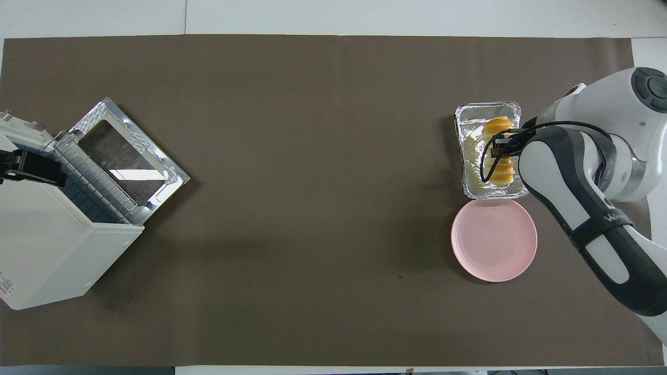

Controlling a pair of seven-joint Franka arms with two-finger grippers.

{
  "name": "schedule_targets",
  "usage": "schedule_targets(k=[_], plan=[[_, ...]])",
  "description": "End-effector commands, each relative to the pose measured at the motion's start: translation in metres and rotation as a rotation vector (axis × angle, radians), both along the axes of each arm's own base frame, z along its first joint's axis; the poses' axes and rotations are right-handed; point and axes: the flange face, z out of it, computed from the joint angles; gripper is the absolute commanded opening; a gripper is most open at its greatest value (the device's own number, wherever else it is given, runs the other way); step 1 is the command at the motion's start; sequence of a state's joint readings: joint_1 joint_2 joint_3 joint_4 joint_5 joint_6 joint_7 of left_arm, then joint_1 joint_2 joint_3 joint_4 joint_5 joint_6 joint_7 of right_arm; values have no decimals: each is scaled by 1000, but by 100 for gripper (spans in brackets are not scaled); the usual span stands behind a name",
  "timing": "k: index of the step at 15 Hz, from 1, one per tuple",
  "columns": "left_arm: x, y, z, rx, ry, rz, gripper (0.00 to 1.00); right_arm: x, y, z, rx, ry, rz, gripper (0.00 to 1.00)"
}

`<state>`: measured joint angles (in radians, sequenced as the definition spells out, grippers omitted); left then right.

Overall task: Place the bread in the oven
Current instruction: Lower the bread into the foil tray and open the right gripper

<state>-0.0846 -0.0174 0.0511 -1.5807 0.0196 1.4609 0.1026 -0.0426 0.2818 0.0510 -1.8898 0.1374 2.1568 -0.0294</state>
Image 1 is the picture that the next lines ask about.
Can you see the pink round plate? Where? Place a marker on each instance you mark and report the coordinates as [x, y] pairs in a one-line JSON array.
[[495, 245]]

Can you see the brown table mat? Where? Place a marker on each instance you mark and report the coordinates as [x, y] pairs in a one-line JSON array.
[[333, 208]]

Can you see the cream white toaster oven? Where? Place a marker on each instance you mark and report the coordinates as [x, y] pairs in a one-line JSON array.
[[47, 250]]

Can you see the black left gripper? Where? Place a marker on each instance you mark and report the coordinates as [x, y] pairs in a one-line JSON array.
[[36, 166]]

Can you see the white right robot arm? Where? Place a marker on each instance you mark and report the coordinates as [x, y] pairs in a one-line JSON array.
[[573, 198]]

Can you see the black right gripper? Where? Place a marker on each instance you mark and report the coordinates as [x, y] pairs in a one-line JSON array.
[[508, 139]]

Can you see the aluminium foil tray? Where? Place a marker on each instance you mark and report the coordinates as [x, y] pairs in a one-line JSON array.
[[469, 156]]

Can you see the sliced yellow bread loaf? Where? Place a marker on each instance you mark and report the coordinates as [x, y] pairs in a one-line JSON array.
[[497, 125]]

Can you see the glass oven door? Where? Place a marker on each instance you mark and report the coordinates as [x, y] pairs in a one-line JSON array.
[[120, 151]]

